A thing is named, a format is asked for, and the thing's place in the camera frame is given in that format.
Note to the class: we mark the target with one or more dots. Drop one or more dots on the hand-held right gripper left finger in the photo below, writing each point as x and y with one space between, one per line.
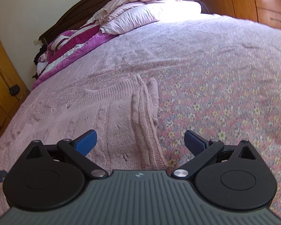
86 142

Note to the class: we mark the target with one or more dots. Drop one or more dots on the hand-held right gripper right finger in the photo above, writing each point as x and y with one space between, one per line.
194 141

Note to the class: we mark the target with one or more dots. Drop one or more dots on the pink knitted sweater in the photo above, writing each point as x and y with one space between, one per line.
112 119

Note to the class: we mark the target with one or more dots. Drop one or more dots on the dark clothes pile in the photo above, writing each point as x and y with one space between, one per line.
40 55

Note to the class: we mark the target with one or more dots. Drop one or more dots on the bed with floral pink sheet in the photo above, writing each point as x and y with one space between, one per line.
201 58

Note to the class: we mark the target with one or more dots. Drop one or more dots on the small black purse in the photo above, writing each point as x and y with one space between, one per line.
14 91

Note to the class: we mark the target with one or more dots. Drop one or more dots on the wooden wardrobe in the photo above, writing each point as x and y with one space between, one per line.
2 82

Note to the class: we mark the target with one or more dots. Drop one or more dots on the magenta white striped blanket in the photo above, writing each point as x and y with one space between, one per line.
68 44

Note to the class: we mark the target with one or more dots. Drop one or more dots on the pink checked pillow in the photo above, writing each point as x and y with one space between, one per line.
142 16

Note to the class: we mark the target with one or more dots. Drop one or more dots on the dark wooden headboard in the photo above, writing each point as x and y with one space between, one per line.
84 4

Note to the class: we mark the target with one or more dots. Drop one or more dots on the pale pink ruffled quilt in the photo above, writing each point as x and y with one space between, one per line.
131 1

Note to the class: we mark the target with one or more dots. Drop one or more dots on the wall socket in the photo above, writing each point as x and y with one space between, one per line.
35 42

